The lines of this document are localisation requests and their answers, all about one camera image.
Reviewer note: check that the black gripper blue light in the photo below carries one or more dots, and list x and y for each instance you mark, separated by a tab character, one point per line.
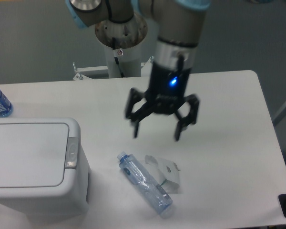
165	95

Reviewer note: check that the white push-lid trash can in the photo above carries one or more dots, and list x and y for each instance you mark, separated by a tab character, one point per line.
43	168

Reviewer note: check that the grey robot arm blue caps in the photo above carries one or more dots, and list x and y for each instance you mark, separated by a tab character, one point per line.
181	23

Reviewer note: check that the empty clear plastic bottle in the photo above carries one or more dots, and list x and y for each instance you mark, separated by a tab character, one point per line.
146	184

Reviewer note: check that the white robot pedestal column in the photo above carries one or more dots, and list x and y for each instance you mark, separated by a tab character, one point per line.
124	59

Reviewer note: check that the white pedestal base frame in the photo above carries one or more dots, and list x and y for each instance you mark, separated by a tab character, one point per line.
101	72

